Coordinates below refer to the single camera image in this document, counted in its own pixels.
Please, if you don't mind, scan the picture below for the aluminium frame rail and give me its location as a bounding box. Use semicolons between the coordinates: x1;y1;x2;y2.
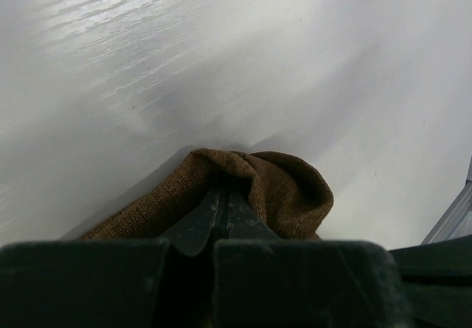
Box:
422;164;471;245

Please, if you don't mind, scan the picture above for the brown cloth napkin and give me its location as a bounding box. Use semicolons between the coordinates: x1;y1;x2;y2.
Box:
81;148;334;240

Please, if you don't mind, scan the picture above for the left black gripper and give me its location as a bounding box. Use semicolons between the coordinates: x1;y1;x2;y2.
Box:
390;235;472;328

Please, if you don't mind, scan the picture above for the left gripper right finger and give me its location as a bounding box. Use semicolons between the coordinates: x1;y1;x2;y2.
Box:
213;190;409;327

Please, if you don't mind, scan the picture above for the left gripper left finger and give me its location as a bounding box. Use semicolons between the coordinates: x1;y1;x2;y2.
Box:
1;189;222;327

